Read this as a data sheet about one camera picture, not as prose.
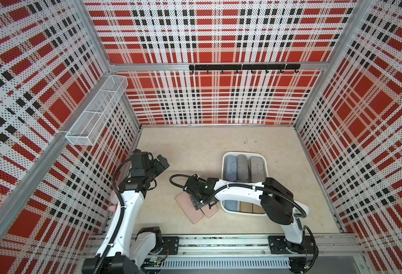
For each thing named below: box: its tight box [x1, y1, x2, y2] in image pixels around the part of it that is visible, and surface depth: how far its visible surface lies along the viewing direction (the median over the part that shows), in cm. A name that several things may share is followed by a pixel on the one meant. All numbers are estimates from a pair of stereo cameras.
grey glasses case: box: [236, 154, 249, 181], surface depth 93 cm
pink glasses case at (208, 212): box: [199, 202, 219, 218], surface depth 83 cm
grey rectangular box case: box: [247, 156, 265, 183], surface depth 93 cm
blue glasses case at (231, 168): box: [225, 154, 237, 183], surface depth 93 cm
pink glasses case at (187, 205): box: [175, 191, 204, 225], surface depth 82 cm
